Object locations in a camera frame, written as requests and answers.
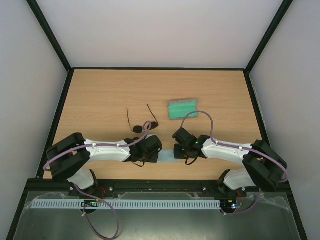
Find green circuit board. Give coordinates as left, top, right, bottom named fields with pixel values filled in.
left=226, top=197, right=244, bottom=210
left=83, top=198, right=103, bottom=205

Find black round sunglasses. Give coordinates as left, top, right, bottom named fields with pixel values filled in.
left=126, top=103, right=160, bottom=134

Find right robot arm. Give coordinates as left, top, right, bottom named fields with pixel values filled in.
left=172, top=128, right=288, bottom=196

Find right green circuit board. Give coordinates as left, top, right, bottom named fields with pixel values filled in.
left=226, top=197, right=244, bottom=210

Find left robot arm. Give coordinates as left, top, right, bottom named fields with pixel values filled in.
left=43, top=132, right=163, bottom=195

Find light blue slotted cable duct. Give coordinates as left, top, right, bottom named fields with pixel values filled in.
left=30, top=199, right=221, bottom=210

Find black aluminium frame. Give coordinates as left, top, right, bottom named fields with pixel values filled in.
left=5, top=0, right=309, bottom=240

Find grey felt glasses case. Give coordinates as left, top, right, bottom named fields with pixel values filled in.
left=168, top=98, right=198, bottom=120

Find blue cleaning cloth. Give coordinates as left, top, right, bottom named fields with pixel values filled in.
left=157, top=149, right=180, bottom=163

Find left green circuit board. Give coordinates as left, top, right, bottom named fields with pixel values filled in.
left=83, top=198, right=103, bottom=205

